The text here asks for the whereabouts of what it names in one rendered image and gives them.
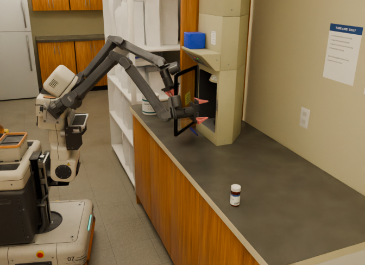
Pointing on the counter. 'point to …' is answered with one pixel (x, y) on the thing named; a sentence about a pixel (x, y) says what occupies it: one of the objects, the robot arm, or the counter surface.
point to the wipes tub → (148, 106)
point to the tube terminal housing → (226, 73)
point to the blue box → (194, 40)
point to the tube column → (224, 3)
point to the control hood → (206, 57)
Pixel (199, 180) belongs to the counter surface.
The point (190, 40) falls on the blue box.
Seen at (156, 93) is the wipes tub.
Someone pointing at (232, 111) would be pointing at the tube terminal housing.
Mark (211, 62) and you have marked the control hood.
